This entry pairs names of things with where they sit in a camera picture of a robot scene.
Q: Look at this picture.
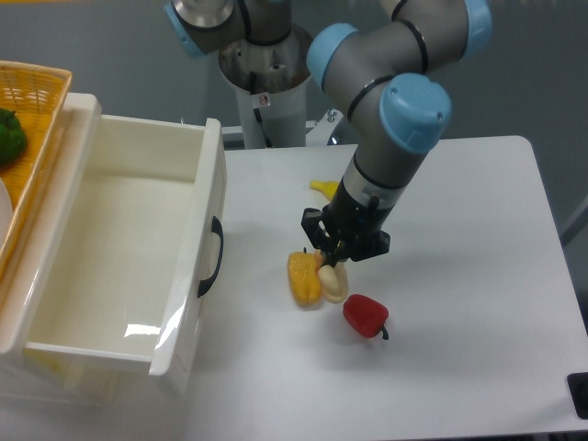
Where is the pale round bread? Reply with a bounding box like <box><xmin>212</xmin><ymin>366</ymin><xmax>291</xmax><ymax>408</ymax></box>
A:
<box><xmin>314</xmin><ymin>251</ymin><xmax>349</xmax><ymax>304</ymax></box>

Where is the yellow woven basket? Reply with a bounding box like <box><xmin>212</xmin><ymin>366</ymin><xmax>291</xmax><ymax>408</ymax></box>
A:
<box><xmin>1</xmin><ymin>61</ymin><xmax>72</xmax><ymax>274</ymax></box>

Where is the yellow bell pepper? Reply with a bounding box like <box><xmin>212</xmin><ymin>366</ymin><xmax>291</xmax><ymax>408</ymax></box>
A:
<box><xmin>287</xmin><ymin>248</ymin><xmax>322</xmax><ymax>308</ymax></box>

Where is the white open drawer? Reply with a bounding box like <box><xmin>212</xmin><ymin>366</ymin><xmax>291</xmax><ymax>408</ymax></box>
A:
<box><xmin>25</xmin><ymin>116</ymin><xmax>226</xmax><ymax>379</ymax></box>

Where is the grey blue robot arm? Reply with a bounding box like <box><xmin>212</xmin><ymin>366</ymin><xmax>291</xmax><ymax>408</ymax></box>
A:
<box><xmin>164</xmin><ymin>1</ymin><xmax>492</xmax><ymax>266</ymax></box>

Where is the green bell pepper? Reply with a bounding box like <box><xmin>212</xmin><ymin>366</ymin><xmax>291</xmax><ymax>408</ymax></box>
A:
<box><xmin>1</xmin><ymin>107</ymin><xmax>28</xmax><ymax>166</ymax></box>

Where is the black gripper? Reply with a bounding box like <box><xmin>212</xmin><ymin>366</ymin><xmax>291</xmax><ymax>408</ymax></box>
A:
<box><xmin>300</xmin><ymin>181</ymin><xmax>390</xmax><ymax>267</ymax></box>

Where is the black drawer handle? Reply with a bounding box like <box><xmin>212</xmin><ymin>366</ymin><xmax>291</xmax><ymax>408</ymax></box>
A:
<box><xmin>197</xmin><ymin>216</ymin><xmax>224</xmax><ymax>298</ymax></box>

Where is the red bell pepper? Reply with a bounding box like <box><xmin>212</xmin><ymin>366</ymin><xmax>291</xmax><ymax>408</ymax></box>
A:
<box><xmin>343</xmin><ymin>294</ymin><xmax>390</xmax><ymax>340</ymax></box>

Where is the black corner object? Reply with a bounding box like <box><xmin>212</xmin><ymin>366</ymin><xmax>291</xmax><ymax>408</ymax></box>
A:
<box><xmin>567</xmin><ymin>372</ymin><xmax>588</xmax><ymax>420</ymax></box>

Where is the yellow banana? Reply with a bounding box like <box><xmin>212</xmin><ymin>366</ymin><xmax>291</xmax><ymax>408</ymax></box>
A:
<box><xmin>309</xmin><ymin>180</ymin><xmax>339</xmax><ymax>200</ymax></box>

